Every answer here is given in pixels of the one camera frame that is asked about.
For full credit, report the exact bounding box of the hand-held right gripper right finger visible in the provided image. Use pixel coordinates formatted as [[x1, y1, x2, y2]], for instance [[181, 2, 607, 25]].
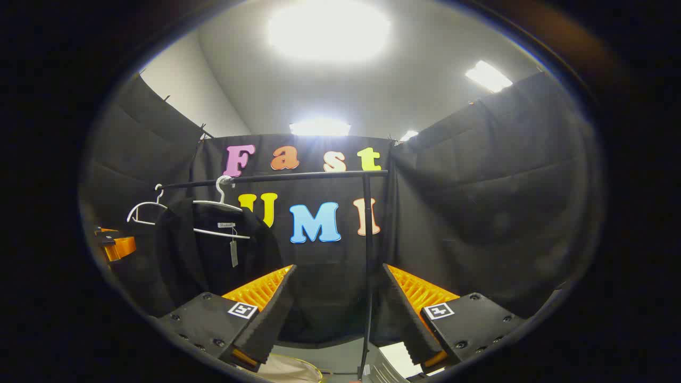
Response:
[[382, 263, 527, 373]]

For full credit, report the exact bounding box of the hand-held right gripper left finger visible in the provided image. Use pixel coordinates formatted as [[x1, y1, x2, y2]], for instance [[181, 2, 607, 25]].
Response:
[[157, 264, 297, 373]]

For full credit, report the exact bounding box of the beige laundry hamper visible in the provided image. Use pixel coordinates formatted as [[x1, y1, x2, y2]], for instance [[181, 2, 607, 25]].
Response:
[[255, 354, 324, 383]]

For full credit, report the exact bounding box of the black cardigan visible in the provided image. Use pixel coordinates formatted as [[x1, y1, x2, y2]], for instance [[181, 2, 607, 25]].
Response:
[[154, 198, 283, 317]]

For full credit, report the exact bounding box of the white plastic hanger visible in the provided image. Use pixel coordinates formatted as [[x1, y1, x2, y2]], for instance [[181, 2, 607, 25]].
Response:
[[127, 184, 168, 226], [192, 176, 252, 240]]

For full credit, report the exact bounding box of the black metal clothes rack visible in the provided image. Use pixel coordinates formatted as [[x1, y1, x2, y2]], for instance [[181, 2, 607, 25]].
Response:
[[160, 169, 390, 381]]

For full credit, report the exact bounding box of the white floor board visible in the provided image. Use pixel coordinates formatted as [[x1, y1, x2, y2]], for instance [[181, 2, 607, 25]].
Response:
[[379, 342, 426, 379]]

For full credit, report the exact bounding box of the black backdrop cloth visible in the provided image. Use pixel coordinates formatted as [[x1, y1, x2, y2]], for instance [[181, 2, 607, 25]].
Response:
[[80, 72, 604, 346]]

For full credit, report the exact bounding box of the large ceiling light panel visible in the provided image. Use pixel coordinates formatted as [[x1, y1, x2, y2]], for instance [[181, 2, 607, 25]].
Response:
[[269, 0, 392, 62]]

